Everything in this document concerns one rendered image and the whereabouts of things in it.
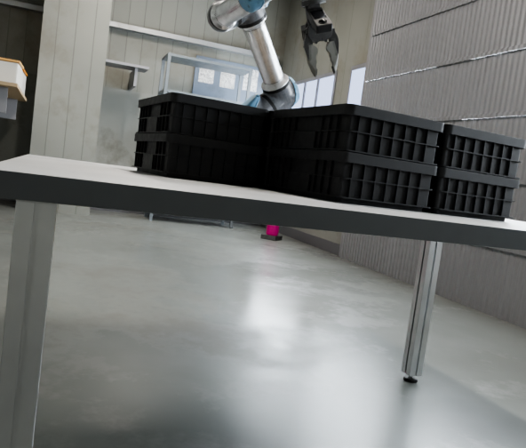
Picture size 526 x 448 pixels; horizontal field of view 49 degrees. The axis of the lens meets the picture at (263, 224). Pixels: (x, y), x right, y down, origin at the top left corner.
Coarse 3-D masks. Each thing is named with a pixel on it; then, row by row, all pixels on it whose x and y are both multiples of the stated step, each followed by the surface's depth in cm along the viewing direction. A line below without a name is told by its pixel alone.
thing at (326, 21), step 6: (312, 12) 163; (318, 12) 163; (324, 12) 163; (312, 18) 161; (318, 18) 161; (324, 18) 160; (312, 24) 162; (318, 24) 158; (324, 24) 158; (330, 24) 158; (318, 30) 158; (324, 30) 159; (330, 30) 159
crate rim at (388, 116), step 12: (288, 108) 159; (300, 108) 153; (312, 108) 147; (324, 108) 142; (336, 108) 137; (348, 108) 133; (360, 108) 134; (372, 108) 135; (384, 120) 137; (396, 120) 139; (408, 120) 140; (420, 120) 142; (432, 120) 143
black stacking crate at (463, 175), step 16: (432, 176) 151; (448, 176) 148; (464, 176) 150; (480, 176) 153; (496, 176) 155; (432, 192) 150; (448, 192) 149; (464, 192) 153; (480, 192) 155; (496, 192) 157; (512, 192) 160; (432, 208) 149; (448, 208) 151; (464, 208) 153; (480, 208) 156; (496, 208) 158
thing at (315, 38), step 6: (312, 0) 163; (318, 0) 163; (324, 0) 165; (306, 6) 169; (312, 6) 166; (318, 6) 166; (306, 12) 170; (306, 24) 167; (306, 30) 170; (312, 30) 166; (312, 36) 166; (318, 36) 166; (324, 36) 167; (330, 36) 167
